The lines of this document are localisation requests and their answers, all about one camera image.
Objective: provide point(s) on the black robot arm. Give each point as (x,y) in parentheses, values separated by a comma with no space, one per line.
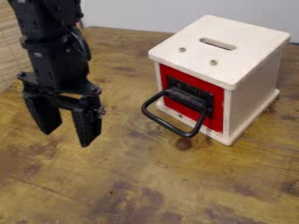
(47,19)

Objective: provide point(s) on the red drawer front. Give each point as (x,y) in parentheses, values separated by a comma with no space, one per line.
(193,96)

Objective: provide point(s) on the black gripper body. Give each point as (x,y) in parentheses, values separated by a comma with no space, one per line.
(61,70)

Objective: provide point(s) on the white wooden box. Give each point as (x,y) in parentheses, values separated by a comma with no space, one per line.
(233,55)

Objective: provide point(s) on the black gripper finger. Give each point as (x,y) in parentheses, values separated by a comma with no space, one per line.
(45,113)
(87,117)

